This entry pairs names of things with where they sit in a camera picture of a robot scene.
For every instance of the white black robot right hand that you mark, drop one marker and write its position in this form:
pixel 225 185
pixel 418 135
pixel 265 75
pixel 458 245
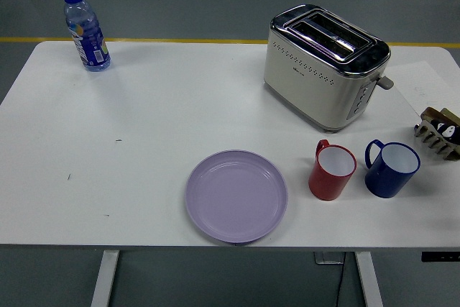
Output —
pixel 447 129

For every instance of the slice of bread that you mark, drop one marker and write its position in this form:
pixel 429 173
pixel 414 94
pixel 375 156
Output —
pixel 431 113

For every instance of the purple plate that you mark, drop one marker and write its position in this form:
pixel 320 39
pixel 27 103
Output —
pixel 235 197

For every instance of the metal toast rack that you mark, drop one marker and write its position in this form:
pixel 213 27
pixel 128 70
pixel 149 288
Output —
pixel 436 143

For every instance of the grey toaster lever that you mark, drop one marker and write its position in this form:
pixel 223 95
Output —
pixel 385 83

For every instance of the blue mug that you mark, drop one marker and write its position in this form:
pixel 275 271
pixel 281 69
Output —
pixel 386 179

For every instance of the red mug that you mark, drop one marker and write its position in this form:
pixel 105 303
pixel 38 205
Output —
pixel 328 183

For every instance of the cream and chrome toaster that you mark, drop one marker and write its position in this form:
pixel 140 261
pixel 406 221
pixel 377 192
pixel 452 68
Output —
pixel 309 84

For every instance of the white table leg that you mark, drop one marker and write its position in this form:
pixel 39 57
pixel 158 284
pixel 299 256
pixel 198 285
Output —
pixel 368 278
pixel 105 278

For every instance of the blue capped water bottle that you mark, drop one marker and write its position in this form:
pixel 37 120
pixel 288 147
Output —
pixel 88 37

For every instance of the clear bracket under table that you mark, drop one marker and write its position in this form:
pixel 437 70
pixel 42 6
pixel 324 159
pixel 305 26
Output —
pixel 327 258

